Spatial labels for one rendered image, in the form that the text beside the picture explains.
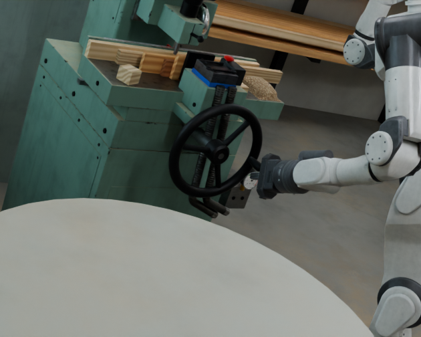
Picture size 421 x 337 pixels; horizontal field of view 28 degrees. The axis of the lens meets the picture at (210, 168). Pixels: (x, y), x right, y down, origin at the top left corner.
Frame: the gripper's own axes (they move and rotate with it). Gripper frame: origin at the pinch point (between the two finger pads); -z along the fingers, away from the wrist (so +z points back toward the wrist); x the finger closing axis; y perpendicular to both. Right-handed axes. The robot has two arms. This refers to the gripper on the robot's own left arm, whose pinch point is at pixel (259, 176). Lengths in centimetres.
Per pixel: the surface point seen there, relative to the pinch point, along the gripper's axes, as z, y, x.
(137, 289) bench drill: 160, 129, -31
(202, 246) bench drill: 158, 126, -29
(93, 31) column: -59, 30, 40
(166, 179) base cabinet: -30.1, 10.7, -3.6
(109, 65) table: -28, 37, 23
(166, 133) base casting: -22.5, 18.4, 8.3
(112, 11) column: -46, 31, 44
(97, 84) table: -24, 42, 16
